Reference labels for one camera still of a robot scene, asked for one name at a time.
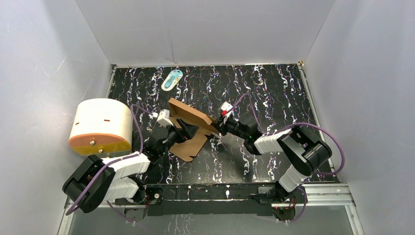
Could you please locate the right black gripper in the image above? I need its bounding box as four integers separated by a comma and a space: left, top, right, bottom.
209, 114, 248, 140

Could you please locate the brown cardboard box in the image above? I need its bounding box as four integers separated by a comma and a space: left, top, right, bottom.
168, 98, 219, 162

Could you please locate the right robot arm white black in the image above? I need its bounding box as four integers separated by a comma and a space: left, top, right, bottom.
212, 115, 332, 204

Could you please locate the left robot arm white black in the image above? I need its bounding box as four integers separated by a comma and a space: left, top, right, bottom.
62, 119, 199, 215

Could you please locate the blue white blister package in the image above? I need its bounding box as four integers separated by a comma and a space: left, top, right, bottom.
161, 70, 183, 92

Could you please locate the white orange round container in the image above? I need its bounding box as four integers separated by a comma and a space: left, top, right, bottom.
68, 98, 133, 155

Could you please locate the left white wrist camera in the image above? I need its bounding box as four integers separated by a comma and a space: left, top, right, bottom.
151, 109, 174, 127

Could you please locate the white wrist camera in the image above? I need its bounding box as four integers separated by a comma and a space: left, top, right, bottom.
220, 102, 233, 117
151, 109, 174, 127

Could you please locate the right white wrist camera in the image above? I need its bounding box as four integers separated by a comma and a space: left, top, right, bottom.
220, 102, 233, 117

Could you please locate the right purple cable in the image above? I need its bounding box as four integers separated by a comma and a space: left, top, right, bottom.
225, 93, 346, 224

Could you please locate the purple cable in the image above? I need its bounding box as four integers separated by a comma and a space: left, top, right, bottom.
65, 104, 153, 224
225, 93, 346, 224

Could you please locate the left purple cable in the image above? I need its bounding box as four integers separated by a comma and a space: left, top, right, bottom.
65, 104, 153, 224

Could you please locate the aluminium front rail frame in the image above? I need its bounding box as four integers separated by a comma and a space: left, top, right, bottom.
58, 183, 364, 235

